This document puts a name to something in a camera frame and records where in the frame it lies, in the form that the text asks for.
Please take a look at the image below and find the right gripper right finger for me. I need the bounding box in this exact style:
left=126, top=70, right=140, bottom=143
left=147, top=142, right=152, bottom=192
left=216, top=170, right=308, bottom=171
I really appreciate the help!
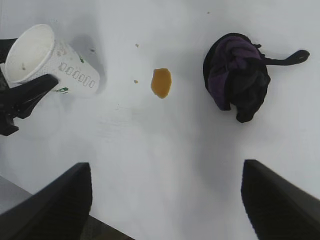
left=241, top=159, right=320, bottom=240

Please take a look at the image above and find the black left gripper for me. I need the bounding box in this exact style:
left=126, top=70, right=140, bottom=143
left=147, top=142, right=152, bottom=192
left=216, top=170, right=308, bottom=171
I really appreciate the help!
left=0, top=37, right=60, bottom=137

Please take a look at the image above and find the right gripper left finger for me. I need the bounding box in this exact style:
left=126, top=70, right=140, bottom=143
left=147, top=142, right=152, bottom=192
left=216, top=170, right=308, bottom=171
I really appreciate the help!
left=0, top=162, right=93, bottom=240

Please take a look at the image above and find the white printed paper cup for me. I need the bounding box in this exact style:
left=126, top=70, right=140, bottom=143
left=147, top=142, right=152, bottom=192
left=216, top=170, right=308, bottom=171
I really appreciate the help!
left=4, top=23, right=101, bottom=99

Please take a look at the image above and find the black purple cloth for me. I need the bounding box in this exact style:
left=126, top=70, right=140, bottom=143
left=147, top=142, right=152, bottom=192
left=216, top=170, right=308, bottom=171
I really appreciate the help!
left=203, top=32, right=311, bottom=124

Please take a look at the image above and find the brown coffee puddle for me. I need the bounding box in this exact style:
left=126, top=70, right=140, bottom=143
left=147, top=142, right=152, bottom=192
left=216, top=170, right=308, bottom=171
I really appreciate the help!
left=150, top=67, right=173, bottom=100

